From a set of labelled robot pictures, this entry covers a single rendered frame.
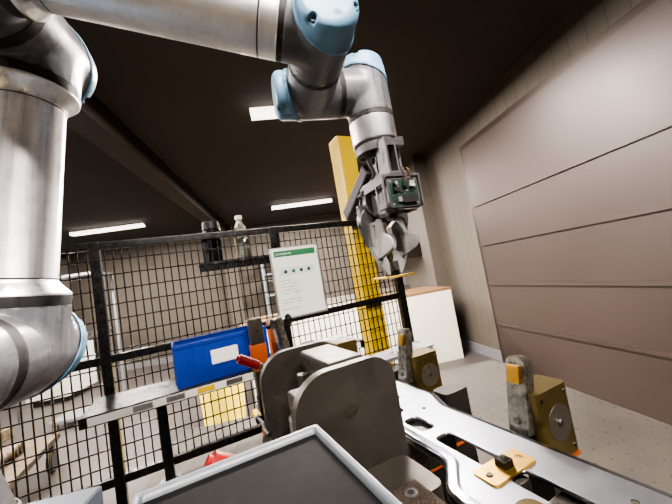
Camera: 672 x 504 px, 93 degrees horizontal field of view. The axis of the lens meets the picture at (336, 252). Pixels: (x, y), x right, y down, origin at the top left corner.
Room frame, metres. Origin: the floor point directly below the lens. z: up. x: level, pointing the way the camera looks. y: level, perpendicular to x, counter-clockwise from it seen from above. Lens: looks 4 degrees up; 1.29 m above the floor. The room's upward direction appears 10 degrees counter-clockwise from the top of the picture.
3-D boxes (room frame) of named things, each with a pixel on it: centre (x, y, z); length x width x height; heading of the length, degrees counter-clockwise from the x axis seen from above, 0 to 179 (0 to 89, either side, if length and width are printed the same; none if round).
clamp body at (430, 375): (0.92, -0.19, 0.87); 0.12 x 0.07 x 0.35; 116
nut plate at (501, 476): (0.45, -0.18, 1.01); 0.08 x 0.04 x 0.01; 117
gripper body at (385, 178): (0.52, -0.10, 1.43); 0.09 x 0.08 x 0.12; 24
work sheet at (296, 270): (1.41, 0.18, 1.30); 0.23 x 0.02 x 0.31; 116
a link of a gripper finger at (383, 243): (0.51, -0.08, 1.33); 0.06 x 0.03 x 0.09; 24
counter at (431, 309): (4.37, 0.00, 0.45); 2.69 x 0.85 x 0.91; 99
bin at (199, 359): (1.14, 0.46, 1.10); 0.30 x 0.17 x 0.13; 118
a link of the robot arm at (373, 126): (0.52, -0.10, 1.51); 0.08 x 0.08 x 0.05
